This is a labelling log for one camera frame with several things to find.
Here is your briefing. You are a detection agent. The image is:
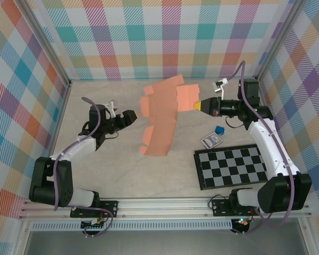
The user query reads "orange paper box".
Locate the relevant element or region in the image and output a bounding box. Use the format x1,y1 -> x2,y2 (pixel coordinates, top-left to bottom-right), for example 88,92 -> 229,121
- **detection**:
139,75 -> 200,157

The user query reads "blue playing card deck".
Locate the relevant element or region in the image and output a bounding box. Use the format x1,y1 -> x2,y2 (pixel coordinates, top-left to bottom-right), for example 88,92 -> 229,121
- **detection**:
200,133 -> 223,149

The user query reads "black grey chessboard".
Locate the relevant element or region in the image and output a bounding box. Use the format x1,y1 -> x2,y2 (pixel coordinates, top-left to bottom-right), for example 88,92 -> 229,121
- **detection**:
193,144 -> 269,191

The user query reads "left controller circuit board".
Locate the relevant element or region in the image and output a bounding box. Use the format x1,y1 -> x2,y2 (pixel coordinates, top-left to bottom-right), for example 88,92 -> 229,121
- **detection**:
80,217 -> 109,231

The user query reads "controller circuit board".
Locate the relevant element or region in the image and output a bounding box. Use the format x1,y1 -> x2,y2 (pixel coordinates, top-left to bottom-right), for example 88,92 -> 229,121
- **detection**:
80,217 -> 109,231
232,217 -> 252,230

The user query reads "right controller circuit board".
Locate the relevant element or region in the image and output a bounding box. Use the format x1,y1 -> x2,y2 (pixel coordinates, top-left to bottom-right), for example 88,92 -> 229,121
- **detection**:
232,217 -> 252,230

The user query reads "thin black left gripper cable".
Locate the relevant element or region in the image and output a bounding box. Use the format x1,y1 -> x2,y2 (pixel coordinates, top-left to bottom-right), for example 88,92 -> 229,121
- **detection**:
102,131 -> 120,141

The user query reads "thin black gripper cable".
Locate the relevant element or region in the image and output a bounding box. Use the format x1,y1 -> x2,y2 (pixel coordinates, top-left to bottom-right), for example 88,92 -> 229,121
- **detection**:
225,116 -> 247,130
102,131 -> 120,141

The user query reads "thin black right gripper cable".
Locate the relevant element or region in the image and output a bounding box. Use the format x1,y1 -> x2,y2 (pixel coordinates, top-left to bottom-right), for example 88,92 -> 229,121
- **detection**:
225,116 -> 247,130

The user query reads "aluminium side rail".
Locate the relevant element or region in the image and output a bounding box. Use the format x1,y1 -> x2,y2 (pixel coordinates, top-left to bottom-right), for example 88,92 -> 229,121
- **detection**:
44,82 -> 72,160
255,76 -> 276,125

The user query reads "aluminium frame post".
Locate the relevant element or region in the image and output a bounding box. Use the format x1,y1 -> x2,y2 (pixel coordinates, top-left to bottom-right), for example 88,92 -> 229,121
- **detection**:
20,0 -> 72,90
256,0 -> 308,82

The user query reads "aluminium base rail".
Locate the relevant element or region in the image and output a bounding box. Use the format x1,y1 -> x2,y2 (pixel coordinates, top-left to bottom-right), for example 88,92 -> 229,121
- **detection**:
18,197 -> 313,220

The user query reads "white slotted cable duct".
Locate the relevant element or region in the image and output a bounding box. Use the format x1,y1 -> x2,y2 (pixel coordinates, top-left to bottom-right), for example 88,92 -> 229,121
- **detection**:
31,222 -> 234,232

